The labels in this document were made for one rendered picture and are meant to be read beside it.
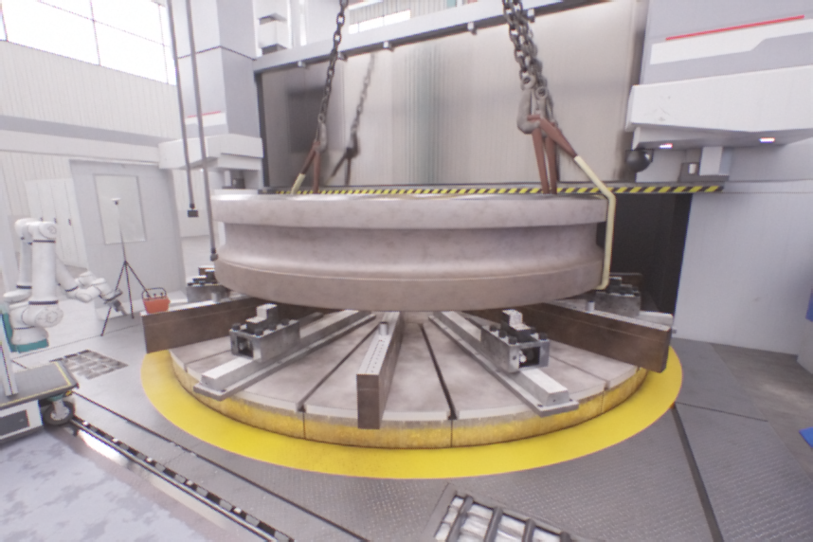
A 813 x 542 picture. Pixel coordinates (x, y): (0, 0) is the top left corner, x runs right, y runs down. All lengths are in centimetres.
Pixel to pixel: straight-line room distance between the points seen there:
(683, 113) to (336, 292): 297
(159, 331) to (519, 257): 340
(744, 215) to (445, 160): 369
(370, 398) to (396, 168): 448
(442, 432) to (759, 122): 310
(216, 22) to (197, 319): 442
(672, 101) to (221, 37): 575
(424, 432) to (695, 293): 400
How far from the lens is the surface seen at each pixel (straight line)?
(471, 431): 288
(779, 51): 424
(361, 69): 688
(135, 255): 716
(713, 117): 365
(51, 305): 362
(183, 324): 423
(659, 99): 363
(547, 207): 329
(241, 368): 322
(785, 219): 578
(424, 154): 603
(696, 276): 568
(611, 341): 385
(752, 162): 469
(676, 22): 422
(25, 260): 436
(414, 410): 270
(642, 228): 819
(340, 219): 293
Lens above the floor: 174
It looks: 11 degrees down
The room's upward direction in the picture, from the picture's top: straight up
